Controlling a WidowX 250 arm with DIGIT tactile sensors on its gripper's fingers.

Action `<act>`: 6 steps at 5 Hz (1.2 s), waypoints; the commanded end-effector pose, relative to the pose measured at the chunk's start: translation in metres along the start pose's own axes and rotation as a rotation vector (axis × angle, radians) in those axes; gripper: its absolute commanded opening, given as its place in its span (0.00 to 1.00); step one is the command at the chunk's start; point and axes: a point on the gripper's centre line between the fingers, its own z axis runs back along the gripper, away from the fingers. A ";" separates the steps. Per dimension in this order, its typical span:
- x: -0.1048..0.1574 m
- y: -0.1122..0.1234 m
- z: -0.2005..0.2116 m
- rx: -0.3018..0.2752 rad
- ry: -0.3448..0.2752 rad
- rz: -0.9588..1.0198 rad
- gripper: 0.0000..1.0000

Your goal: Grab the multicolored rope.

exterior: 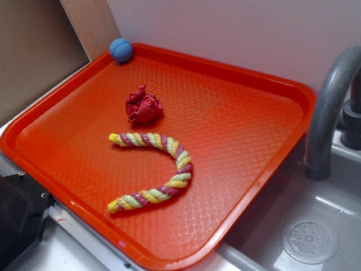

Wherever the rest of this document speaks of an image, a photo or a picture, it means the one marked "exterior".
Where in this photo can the grey curved faucet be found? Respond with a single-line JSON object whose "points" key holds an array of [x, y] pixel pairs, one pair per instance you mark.
{"points": [[339, 96]]}

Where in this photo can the orange plastic tray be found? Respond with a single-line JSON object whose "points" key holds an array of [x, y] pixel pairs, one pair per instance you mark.
{"points": [[237, 125]]}

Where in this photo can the light wooden board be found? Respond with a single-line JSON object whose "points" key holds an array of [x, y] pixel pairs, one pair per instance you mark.
{"points": [[93, 24]]}

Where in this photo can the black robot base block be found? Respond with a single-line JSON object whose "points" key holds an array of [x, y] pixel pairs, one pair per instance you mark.
{"points": [[24, 209]]}

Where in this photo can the round sink drain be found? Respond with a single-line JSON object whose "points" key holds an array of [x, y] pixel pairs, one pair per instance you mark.
{"points": [[310, 240]]}

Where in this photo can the brown cardboard panel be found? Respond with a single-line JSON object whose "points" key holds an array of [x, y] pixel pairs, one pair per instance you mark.
{"points": [[39, 49]]}

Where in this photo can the blue dimpled ball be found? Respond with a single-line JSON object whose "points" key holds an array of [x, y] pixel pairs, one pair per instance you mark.
{"points": [[121, 50]]}

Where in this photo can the crumpled red paper ball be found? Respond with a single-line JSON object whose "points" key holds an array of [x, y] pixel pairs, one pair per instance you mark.
{"points": [[142, 107]]}

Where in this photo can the grey toy sink basin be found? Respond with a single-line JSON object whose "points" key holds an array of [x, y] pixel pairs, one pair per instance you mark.
{"points": [[254, 242]]}

